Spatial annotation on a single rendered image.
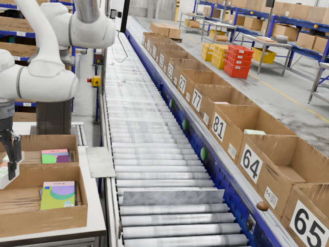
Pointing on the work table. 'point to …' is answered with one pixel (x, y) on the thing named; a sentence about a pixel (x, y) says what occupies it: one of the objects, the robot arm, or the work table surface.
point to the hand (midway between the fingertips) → (3, 168)
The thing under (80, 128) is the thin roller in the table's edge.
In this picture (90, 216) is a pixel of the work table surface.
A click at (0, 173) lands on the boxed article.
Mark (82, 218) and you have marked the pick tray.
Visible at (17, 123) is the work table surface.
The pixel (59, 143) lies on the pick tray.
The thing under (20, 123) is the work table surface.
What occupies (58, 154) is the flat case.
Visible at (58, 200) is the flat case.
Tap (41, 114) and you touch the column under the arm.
